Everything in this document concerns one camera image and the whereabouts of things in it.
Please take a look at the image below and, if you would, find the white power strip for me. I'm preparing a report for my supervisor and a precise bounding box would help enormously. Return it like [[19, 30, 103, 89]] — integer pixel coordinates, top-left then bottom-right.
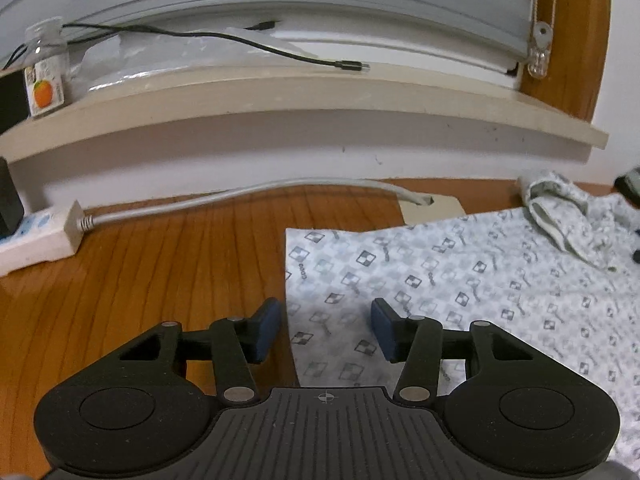
[[0, 199, 84, 277]]

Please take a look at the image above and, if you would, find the black power adapter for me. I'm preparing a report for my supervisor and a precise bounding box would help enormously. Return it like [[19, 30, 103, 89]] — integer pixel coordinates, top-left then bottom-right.
[[0, 156, 26, 239]]

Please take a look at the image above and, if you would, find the black charging cable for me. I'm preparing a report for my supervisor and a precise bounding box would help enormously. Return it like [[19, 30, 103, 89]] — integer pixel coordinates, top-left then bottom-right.
[[0, 20, 372, 75]]

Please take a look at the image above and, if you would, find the plastic bottle orange label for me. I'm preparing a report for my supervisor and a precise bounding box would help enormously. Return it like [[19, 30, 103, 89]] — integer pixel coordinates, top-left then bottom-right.
[[23, 16, 69, 120]]

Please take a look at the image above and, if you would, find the clear blind cord pull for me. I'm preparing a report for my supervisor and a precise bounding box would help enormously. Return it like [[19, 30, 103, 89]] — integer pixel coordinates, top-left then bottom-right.
[[524, 21, 554, 80]]

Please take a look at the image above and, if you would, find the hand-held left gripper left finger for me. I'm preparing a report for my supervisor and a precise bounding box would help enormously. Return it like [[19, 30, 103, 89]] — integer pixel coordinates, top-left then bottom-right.
[[117, 296, 282, 405]]

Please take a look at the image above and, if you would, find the white patterned shirt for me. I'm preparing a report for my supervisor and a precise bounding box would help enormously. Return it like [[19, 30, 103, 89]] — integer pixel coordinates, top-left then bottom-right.
[[284, 170, 640, 467]]

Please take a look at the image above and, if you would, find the wooden window frame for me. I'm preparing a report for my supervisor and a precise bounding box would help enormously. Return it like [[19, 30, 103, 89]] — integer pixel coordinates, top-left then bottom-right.
[[520, 0, 613, 123]]

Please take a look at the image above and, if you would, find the clear plastic bag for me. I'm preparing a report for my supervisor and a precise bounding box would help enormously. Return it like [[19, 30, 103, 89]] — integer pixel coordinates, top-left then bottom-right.
[[64, 24, 323, 93]]

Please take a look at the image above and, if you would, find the beige cable outlet plate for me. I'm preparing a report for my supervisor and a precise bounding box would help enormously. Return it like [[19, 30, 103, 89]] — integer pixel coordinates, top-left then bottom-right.
[[399, 194, 467, 227]]

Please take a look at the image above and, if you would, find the grey printed sweatshirt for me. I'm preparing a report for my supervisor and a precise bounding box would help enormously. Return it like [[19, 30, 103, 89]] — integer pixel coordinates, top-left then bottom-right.
[[614, 166, 640, 200]]

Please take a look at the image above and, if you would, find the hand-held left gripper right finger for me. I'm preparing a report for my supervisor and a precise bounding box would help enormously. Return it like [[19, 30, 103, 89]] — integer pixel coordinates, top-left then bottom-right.
[[370, 297, 536, 405]]

